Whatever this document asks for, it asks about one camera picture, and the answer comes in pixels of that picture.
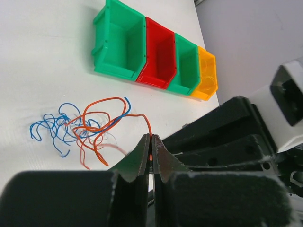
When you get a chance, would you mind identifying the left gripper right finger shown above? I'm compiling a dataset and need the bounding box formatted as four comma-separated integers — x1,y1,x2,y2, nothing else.
151,135,294,227

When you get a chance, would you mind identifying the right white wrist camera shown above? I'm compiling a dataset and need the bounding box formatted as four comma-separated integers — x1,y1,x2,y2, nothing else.
249,57,303,153

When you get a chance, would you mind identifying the coloured wire bundle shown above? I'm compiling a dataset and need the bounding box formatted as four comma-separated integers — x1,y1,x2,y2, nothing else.
29,96,131,158

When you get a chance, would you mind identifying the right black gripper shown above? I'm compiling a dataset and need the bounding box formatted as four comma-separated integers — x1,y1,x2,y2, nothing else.
176,134,303,196

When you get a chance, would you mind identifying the left green plastic bin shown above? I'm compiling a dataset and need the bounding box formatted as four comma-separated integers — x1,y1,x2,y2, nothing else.
91,0,146,81

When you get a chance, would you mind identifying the yellow plastic bin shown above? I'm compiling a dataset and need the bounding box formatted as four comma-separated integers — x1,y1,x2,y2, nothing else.
191,46,218,101

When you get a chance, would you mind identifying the orange red thin wire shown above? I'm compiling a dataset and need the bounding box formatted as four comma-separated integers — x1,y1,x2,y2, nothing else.
65,96,153,170

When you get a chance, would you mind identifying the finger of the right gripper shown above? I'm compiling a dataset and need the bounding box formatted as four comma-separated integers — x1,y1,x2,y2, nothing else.
163,96,276,154

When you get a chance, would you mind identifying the red plastic bin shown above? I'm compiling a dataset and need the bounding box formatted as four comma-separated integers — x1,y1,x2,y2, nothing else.
136,17,177,89

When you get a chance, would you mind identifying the green plastic bin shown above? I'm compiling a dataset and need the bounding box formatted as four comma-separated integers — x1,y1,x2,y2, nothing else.
167,33,200,96
91,0,146,81

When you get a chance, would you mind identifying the right green plastic bin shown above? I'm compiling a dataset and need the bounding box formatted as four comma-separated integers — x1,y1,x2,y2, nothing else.
167,33,200,96

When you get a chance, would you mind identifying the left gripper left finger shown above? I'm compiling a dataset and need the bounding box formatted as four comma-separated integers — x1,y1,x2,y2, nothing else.
0,134,150,227

